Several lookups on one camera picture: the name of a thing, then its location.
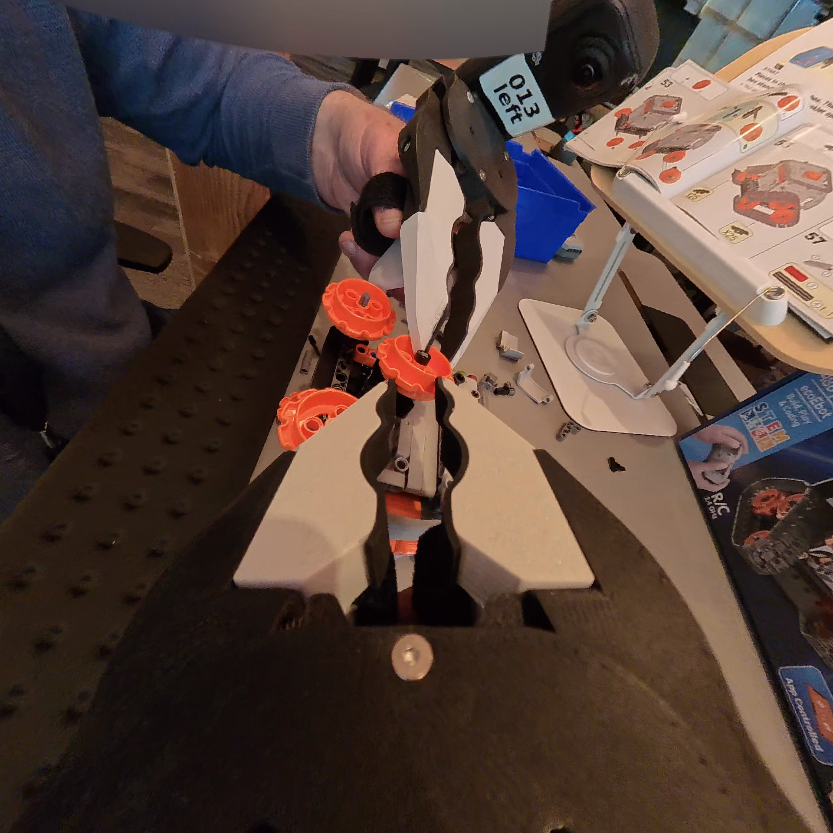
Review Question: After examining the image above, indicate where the person's left forearm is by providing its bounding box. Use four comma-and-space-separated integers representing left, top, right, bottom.
79, 7, 352, 209

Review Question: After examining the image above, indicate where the printed instruction manual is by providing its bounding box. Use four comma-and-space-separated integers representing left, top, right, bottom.
573, 59, 833, 311

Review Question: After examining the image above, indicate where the black dimpled mat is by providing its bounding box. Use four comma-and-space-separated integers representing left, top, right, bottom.
0, 196, 352, 795

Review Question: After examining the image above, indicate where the blue plastic bin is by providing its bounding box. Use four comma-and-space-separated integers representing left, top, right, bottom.
502, 137, 596, 261

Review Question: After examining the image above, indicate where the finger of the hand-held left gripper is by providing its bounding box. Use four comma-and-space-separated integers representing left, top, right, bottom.
436, 213, 516, 367
391, 159, 464, 347

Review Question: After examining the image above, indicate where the wooden book stand white base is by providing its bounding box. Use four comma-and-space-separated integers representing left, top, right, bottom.
518, 26, 833, 438

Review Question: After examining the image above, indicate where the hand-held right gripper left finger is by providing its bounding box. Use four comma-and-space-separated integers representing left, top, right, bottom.
235, 384, 399, 600

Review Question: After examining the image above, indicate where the person's left hand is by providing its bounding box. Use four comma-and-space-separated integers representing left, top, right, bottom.
313, 89, 417, 282

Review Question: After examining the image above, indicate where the orange toy gear wheel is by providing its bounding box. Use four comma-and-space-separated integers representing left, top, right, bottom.
276, 388, 359, 454
322, 279, 394, 342
378, 335, 453, 399

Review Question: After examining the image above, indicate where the blue robot kit box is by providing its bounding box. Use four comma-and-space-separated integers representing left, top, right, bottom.
677, 375, 833, 833

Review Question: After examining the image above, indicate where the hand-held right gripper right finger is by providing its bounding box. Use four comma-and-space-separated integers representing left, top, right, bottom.
435, 384, 596, 594

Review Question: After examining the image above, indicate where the black grey toy robot vehicle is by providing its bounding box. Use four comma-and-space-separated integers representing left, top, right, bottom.
306, 326, 456, 554

